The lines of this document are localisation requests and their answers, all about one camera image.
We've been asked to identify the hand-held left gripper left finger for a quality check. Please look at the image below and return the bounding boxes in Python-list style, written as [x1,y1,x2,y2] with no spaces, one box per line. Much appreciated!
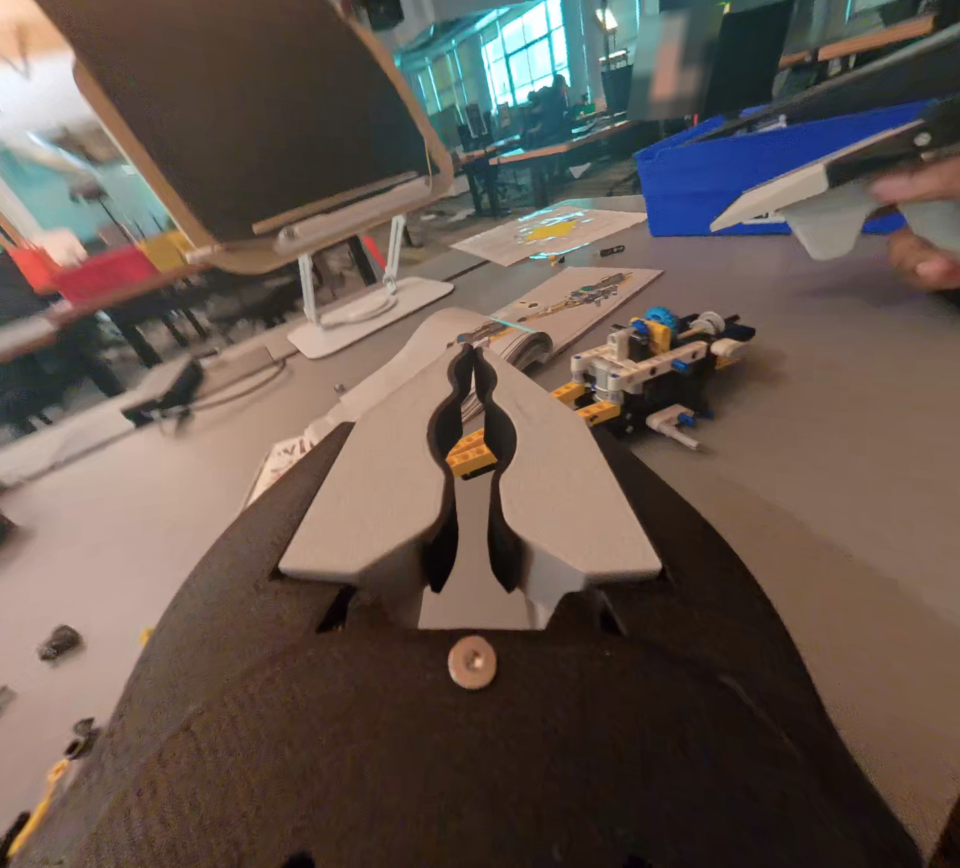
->
[279,344,481,631]

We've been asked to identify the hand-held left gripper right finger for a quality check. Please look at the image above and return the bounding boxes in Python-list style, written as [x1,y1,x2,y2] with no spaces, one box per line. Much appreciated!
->
[474,349,663,631]

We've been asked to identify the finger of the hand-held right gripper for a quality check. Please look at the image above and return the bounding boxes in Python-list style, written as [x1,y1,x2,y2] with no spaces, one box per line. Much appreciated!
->
[708,120,935,233]
[781,187,901,262]

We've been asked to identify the yellow lego beam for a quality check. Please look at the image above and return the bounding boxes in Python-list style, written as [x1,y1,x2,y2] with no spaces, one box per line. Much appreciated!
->
[447,430,500,479]

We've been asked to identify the partly built lego model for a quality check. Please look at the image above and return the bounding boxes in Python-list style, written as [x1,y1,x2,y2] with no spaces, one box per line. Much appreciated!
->
[553,307,757,451]

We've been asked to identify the open lego instruction booklet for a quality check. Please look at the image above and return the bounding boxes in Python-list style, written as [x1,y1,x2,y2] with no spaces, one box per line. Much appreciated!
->
[307,266,665,442]

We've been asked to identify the scattered small lego pieces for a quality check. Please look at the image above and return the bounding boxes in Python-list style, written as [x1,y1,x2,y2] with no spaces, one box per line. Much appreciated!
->
[0,624,155,858]

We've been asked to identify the person's right hand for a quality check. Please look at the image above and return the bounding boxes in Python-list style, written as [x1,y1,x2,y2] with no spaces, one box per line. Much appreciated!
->
[870,154,960,293]

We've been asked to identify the blue plastic bin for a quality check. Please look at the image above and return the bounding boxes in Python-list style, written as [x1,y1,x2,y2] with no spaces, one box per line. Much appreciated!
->
[633,99,946,239]

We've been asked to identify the black white sticker sheet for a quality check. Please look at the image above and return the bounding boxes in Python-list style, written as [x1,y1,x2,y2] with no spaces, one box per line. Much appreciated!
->
[243,435,331,509]

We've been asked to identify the white monitor stand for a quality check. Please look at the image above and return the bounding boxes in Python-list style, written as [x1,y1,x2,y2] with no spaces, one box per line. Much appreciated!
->
[287,214,456,361]

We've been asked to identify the black power adapter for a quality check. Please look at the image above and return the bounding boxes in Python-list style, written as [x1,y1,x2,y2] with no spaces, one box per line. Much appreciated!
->
[120,356,205,428]

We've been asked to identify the background wooden desk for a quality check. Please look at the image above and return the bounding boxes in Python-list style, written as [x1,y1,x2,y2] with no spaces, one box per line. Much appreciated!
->
[457,120,640,218]

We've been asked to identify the printed paper sheet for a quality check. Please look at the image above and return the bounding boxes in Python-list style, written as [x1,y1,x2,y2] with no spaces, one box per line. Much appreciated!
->
[450,204,648,268]

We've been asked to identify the red container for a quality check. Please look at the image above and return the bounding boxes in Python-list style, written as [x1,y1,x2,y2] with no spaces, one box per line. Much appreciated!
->
[51,245,163,304]

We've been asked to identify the black power cable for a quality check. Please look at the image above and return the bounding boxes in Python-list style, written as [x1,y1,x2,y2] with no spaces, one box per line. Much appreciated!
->
[191,356,292,410]

